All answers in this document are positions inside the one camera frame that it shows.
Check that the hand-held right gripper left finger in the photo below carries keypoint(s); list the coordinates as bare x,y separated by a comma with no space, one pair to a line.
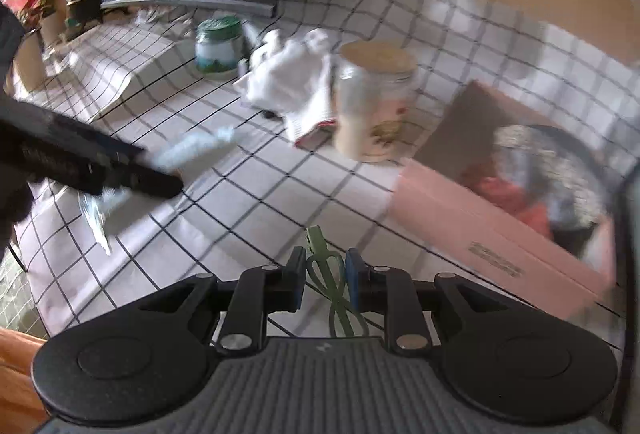
299,276

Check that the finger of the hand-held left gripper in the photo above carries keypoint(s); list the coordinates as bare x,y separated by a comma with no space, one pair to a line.
155,181

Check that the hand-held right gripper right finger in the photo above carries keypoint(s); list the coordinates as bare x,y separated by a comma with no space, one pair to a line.
352,279

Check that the light blue tissue packet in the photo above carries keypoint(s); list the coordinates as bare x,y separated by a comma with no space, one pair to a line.
195,147

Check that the pink cardboard box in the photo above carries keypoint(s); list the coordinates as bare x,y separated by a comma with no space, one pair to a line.
475,234

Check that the orange mesh cloth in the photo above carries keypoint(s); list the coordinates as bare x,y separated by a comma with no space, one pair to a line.
500,189

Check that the grey floral cloth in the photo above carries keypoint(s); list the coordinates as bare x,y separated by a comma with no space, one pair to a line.
525,149

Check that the crumpled clear plastic wrapper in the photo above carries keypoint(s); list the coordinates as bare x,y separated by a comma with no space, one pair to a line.
95,214

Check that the white checked tablecloth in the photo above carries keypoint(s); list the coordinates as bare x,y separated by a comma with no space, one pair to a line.
250,214

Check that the green lid jar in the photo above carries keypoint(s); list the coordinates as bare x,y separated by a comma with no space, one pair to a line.
217,49

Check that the clear plastic powder jar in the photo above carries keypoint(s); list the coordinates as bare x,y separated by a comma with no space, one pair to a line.
370,114

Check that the white cloth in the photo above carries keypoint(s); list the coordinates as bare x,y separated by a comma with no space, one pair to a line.
285,74

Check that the grey cabinet side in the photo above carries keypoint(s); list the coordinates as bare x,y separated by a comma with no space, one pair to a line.
631,289

